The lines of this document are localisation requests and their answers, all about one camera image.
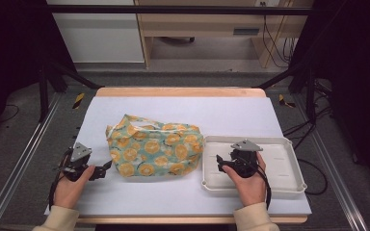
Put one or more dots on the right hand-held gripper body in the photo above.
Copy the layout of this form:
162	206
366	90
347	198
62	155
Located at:
244	162

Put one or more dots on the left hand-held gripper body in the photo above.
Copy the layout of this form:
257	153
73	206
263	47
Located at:
76	163

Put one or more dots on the orange print cloth bag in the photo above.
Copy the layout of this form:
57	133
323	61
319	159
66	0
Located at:
155	150

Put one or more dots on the person's left hand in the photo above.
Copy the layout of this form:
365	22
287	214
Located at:
71	191

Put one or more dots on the person's right hand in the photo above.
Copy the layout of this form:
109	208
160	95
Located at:
252	189

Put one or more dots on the white plastic tray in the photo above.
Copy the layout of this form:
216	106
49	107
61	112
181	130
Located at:
279	166

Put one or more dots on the white table mat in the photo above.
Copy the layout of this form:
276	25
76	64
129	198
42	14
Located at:
179	112

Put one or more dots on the yellow black tape strip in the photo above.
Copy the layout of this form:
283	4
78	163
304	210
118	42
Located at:
284	101
78	100

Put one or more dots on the black metal stand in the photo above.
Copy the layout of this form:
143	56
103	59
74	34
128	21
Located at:
308	93
45	93

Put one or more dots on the wooden table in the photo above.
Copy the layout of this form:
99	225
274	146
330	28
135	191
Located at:
179	92

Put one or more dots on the white cabinet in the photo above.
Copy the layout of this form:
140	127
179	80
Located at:
99	38

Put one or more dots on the light wooden desk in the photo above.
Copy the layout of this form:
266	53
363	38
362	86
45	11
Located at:
205	25

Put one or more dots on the metal floor rail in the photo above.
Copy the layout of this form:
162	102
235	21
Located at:
16	166
334	183

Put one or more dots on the black horizontal frame bar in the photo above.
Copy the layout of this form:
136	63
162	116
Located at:
179	9

